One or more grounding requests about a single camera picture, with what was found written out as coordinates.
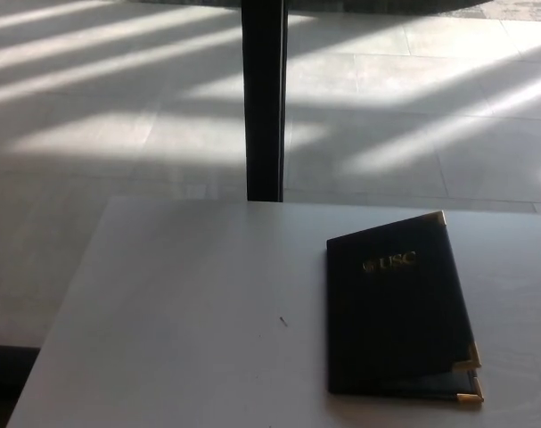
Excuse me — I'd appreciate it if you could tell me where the black USC diary folder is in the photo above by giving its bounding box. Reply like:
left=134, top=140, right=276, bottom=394
left=325, top=210, right=485, bottom=407

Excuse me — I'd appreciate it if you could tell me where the black vertical pillar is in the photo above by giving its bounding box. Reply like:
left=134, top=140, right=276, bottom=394
left=241, top=0, right=290, bottom=203

